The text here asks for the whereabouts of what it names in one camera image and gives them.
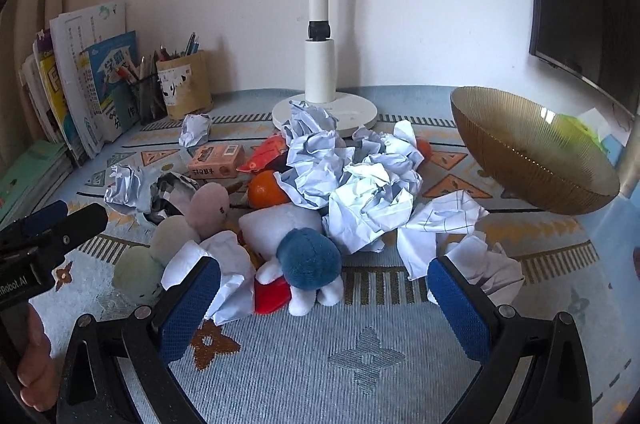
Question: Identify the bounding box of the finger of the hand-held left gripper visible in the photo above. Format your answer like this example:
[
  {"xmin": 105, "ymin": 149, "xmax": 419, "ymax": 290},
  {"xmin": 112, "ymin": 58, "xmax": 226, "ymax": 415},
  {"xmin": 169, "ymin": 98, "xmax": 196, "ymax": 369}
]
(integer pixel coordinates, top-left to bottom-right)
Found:
[
  {"xmin": 0, "ymin": 200, "xmax": 69, "ymax": 249},
  {"xmin": 30, "ymin": 204, "xmax": 109, "ymax": 275}
]

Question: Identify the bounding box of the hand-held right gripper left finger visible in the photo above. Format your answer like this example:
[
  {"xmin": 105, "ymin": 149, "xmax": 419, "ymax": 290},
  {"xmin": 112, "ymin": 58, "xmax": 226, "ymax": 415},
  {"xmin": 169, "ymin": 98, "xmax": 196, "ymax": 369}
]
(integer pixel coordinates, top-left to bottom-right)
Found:
[{"xmin": 55, "ymin": 255, "xmax": 223, "ymax": 424}]

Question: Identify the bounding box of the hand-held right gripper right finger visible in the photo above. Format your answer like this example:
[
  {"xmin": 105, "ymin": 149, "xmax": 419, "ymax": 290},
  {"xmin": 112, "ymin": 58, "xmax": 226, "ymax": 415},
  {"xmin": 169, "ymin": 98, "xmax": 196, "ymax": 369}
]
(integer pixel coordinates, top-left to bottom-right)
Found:
[{"xmin": 426, "ymin": 255, "xmax": 593, "ymax": 424}]

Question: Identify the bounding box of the pink cardboard box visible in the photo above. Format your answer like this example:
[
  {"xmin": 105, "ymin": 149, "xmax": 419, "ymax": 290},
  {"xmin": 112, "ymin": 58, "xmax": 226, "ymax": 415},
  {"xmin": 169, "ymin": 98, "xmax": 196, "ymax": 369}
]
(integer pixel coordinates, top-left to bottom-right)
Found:
[{"xmin": 187, "ymin": 144, "xmax": 246, "ymax": 179}]

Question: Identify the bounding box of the woven wicker basket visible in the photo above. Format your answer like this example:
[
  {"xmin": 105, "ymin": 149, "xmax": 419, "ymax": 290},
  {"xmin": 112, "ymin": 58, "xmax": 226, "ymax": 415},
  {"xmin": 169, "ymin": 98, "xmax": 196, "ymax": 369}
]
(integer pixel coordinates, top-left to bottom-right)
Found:
[{"xmin": 450, "ymin": 86, "xmax": 622, "ymax": 215}]

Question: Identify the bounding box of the person's left hand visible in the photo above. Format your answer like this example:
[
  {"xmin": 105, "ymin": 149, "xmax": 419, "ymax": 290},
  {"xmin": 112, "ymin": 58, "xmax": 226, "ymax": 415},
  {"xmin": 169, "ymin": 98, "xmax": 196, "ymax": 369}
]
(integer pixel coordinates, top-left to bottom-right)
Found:
[{"xmin": 17, "ymin": 304, "xmax": 57, "ymax": 410}]

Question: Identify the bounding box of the stack of flat green books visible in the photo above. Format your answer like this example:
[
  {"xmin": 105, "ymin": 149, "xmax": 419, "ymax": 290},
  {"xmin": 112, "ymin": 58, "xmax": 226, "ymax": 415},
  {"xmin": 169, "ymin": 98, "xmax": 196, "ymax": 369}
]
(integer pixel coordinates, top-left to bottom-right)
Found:
[{"xmin": 0, "ymin": 139, "xmax": 73, "ymax": 225}]

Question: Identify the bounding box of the crumpled white paper ball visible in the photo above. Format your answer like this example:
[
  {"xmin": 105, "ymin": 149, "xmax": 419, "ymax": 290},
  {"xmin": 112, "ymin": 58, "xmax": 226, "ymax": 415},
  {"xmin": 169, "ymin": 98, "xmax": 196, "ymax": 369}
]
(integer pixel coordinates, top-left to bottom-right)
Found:
[
  {"xmin": 162, "ymin": 231, "xmax": 256, "ymax": 325},
  {"xmin": 179, "ymin": 114, "xmax": 212, "ymax": 148},
  {"xmin": 104, "ymin": 164, "xmax": 161, "ymax": 211}
]

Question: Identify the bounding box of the pale green ball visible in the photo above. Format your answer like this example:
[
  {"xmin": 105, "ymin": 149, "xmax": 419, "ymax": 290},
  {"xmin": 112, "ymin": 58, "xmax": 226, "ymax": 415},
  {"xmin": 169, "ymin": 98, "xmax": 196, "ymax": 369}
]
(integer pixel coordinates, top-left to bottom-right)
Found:
[{"xmin": 112, "ymin": 183, "xmax": 232, "ymax": 305}]

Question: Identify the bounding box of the red glossy object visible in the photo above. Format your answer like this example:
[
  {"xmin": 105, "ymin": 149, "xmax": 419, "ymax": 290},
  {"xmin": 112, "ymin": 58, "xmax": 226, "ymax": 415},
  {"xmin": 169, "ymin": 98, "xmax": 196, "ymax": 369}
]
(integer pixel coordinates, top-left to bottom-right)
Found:
[{"xmin": 254, "ymin": 276, "xmax": 292, "ymax": 315}]

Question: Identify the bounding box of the black white checkered wrapper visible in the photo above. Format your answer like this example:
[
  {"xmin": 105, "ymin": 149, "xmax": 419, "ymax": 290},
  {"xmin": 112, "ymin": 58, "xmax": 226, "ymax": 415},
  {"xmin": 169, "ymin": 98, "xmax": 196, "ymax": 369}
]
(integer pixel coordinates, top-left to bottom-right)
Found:
[{"xmin": 149, "ymin": 173, "xmax": 199, "ymax": 225}]

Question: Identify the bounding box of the patterned blue mat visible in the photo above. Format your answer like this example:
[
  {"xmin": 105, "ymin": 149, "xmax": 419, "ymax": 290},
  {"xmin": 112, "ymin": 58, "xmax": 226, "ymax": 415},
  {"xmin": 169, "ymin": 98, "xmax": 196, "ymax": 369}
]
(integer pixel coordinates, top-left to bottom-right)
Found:
[{"xmin": 0, "ymin": 86, "xmax": 640, "ymax": 424}]

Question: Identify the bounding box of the white plush with blue head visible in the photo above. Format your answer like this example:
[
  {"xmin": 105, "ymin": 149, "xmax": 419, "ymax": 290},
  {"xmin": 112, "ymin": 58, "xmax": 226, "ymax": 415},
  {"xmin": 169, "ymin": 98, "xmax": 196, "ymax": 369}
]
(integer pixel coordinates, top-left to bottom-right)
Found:
[{"xmin": 237, "ymin": 206, "xmax": 346, "ymax": 317}]

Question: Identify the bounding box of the orange fruit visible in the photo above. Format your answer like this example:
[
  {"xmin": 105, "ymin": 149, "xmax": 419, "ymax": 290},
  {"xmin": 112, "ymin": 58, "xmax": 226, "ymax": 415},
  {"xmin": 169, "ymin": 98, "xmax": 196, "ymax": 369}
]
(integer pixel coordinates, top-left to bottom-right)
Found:
[{"xmin": 247, "ymin": 170, "xmax": 292, "ymax": 209}]

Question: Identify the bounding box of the pile of crumpled paper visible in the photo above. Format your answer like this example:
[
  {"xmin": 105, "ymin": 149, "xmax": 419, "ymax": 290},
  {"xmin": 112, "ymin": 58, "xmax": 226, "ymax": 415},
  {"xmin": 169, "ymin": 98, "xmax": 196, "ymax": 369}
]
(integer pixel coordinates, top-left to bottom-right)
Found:
[{"xmin": 277, "ymin": 100, "xmax": 525, "ymax": 305}]

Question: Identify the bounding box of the black mesh pen holder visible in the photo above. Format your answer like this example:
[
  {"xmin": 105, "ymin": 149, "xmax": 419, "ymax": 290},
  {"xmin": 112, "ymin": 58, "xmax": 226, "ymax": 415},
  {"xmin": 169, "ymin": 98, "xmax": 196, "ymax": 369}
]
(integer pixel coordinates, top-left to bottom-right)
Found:
[{"xmin": 127, "ymin": 71, "xmax": 168, "ymax": 125}]

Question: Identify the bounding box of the bundle of pencils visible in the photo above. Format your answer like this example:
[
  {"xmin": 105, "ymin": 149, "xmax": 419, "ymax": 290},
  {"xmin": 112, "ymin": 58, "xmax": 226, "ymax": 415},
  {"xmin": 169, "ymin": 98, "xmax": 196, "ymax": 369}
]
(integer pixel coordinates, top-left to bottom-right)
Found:
[{"xmin": 112, "ymin": 54, "xmax": 157, "ymax": 85}]

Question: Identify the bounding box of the red snack packet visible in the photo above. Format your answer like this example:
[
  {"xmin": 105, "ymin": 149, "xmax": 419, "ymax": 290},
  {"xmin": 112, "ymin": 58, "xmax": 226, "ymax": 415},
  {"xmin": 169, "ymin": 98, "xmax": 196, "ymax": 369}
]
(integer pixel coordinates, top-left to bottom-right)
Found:
[{"xmin": 236, "ymin": 135, "xmax": 290, "ymax": 173}]

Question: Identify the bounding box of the brown paper pen holder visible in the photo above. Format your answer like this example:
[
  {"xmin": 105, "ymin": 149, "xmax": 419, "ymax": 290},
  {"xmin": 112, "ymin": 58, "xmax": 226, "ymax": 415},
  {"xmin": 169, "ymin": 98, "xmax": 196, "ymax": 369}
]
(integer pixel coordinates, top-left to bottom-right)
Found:
[{"xmin": 156, "ymin": 50, "xmax": 213, "ymax": 121}]

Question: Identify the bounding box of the bundle of pens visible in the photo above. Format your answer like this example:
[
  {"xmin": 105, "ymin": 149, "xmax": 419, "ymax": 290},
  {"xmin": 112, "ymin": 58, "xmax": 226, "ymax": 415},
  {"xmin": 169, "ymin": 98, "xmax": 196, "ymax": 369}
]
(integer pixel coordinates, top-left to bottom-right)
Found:
[{"xmin": 159, "ymin": 31, "xmax": 202, "ymax": 60}]

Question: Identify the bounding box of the green tissue pack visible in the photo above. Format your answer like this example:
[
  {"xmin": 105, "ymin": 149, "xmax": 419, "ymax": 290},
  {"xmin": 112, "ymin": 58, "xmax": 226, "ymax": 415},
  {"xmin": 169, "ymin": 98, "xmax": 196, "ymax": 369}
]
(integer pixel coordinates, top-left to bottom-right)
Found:
[{"xmin": 555, "ymin": 106, "xmax": 628, "ymax": 149}]

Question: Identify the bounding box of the black monitor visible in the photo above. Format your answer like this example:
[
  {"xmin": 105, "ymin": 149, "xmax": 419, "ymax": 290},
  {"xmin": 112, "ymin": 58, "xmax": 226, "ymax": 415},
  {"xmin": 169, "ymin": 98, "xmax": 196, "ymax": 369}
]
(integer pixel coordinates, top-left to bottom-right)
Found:
[{"xmin": 520, "ymin": 0, "xmax": 640, "ymax": 119}]

